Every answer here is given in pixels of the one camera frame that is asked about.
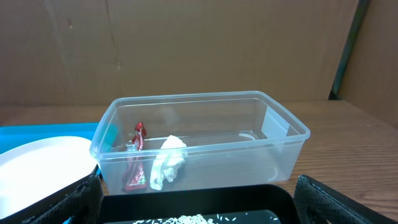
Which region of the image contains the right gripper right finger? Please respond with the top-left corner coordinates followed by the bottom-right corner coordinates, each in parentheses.
top-left (294, 175), bottom-right (395, 224)

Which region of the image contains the pile of white rice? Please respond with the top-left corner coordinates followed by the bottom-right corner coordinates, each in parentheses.
top-left (131, 213), bottom-right (255, 224)

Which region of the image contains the red ketchup sachet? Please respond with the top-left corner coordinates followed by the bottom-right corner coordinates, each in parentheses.
top-left (122, 122), bottom-right (147, 194)

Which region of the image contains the clear plastic waste bin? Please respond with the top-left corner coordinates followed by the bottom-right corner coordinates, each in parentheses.
top-left (89, 91), bottom-right (310, 195)

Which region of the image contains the teal serving tray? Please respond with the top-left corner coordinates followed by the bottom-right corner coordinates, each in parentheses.
top-left (1, 123), bottom-right (98, 154)

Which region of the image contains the large white plate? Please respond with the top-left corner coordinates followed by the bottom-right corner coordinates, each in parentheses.
top-left (1, 136), bottom-right (97, 218)

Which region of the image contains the white tissue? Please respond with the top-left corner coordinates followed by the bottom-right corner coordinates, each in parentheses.
top-left (150, 135), bottom-right (187, 190)

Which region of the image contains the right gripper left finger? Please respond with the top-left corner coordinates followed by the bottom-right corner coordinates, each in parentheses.
top-left (22, 174), bottom-right (103, 224)

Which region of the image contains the black food waste tray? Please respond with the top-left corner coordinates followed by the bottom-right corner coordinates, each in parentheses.
top-left (0, 166), bottom-right (301, 224)

